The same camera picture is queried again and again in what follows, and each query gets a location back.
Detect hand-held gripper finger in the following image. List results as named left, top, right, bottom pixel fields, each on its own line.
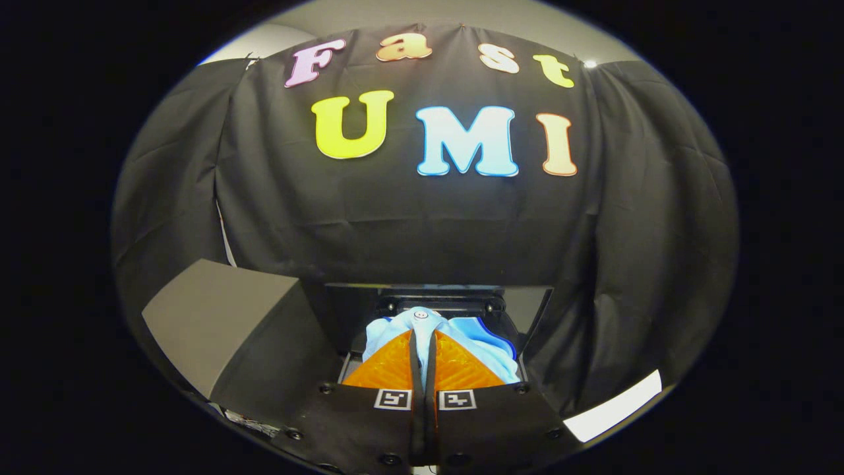
left=280, top=330, right=423, bottom=470
left=425, top=332, right=569, bottom=468

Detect light blue polo shirt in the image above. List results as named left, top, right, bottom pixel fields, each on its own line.
left=361, top=305, right=522, bottom=387

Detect black backdrop cloth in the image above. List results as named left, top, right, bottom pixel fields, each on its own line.
left=111, top=26, right=739, bottom=423

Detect white flat board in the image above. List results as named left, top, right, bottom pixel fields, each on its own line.
left=562, top=369, right=663, bottom=443

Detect grey cabinet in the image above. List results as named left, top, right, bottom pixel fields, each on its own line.
left=142, top=259, right=345, bottom=431

